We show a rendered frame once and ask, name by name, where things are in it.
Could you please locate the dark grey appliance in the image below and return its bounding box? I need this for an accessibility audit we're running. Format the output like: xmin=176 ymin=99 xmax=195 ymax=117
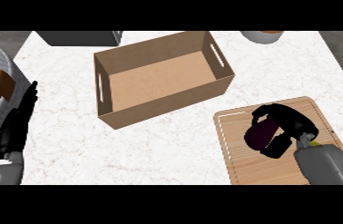
xmin=36 ymin=31 xmax=124 ymax=47

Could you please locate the pale wooden cutting board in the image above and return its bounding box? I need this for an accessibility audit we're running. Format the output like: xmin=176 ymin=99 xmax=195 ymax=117
xmin=213 ymin=95 xmax=343 ymax=186

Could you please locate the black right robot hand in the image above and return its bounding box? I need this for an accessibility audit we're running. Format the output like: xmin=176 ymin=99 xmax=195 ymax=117
xmin=250 ymin=102 xmax=321 ymax=160

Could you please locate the grey round pot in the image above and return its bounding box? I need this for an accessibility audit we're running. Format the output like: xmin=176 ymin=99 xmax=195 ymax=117
xmin=240 ymin=31 xmax=285 ymax=45

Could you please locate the dark purple eggplant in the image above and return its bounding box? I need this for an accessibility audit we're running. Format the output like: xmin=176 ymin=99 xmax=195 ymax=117
xmin=243 ymin=117 xmax=324 ymax=151

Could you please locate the brown cardboard box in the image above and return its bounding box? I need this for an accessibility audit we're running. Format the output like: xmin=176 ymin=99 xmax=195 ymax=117
xmin=93 ymin=31 xmax=237 ymax=131

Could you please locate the grey and brown curved object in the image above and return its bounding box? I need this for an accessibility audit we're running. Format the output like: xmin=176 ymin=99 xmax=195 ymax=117
xmin=0 ymin=49 xmax=33 ymax=122

